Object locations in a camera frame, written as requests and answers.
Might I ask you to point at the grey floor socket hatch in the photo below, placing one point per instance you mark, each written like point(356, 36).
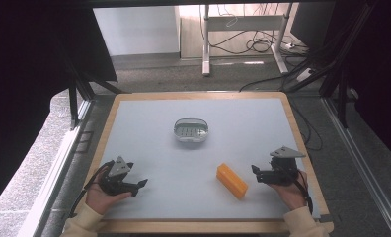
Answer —
point(84, 142)

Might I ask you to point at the white floor rail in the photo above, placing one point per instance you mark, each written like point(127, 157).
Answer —
point(57, 171)

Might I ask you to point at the person's left hand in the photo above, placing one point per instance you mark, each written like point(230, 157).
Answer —
point(101, 199)

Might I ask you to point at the orange soap bar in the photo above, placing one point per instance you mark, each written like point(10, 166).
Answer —
point(231, 181)

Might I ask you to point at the white metal desk frame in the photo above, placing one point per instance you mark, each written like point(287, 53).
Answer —
point(243, 23)

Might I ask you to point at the white power strip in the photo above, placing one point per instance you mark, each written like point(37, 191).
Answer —
point(305, 75)

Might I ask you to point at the person's right hand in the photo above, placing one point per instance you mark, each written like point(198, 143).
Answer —
point(290, 196)

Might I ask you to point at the white board panel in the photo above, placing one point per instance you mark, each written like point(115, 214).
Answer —
point(136, 31)

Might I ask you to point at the black curtain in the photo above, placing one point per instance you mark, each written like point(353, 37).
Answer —
point(377, 65)

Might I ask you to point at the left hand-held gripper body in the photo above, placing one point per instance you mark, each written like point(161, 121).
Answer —
point(115, 179)

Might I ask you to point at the black metal stand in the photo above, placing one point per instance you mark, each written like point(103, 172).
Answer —
point(335, 65)
point(80, 89)

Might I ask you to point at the grey oval soap dish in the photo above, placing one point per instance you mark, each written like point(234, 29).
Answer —
point(191, 131)

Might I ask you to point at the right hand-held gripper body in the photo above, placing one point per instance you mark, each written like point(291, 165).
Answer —
point(282, 168)

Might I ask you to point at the aluminium floor rail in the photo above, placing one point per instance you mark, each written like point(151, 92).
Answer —
point(364, 168)

